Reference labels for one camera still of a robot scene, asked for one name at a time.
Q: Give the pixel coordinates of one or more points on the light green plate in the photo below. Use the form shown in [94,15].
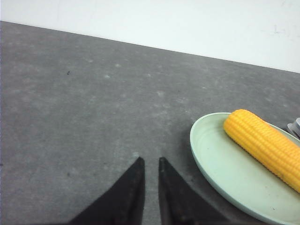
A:
[240,178]

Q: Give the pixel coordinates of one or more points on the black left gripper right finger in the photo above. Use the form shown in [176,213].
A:
[180,204]

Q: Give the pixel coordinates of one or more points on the silver digital kitchen scale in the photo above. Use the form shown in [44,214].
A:
[294,128]

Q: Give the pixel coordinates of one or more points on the yellow corn cob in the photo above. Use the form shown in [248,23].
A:
[266,144]

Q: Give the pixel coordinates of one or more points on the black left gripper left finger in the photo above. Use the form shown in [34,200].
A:
[121,204]

